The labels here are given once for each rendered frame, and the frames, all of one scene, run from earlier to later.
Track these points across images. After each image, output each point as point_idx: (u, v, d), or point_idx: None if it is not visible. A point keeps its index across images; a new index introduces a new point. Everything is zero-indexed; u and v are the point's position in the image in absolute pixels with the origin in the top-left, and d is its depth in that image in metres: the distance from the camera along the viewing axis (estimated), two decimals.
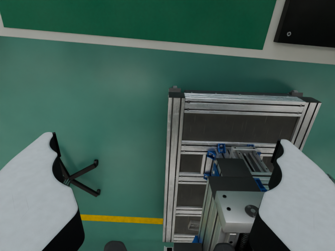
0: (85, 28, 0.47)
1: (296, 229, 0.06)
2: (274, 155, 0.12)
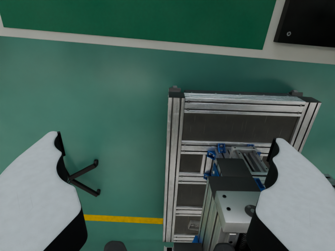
0: (85, 28, 0.47)
1: (292, 228, 0.06)
2: (270, 154, 0.12)
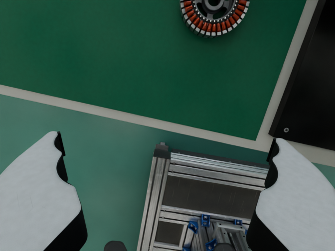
0: (52, 89, 0.40)
1: (292, 228, 0.06)
2: (270, 154, 0.12)
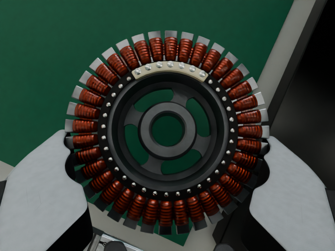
0: None
1: (285, 224, 0.07)
2: None
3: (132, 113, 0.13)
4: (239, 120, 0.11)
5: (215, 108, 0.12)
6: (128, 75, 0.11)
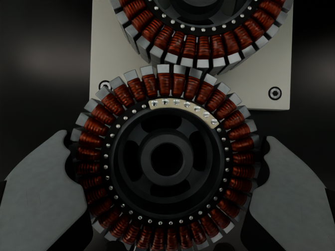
0: None
1: (285, 224, 0.07)
2: (261, 152, 0.12)
3: (137, 131, 0.13)
4: (234, 172, 0.12)
5: (216, 151, 0.13)
6: (144, 102, 0.11)
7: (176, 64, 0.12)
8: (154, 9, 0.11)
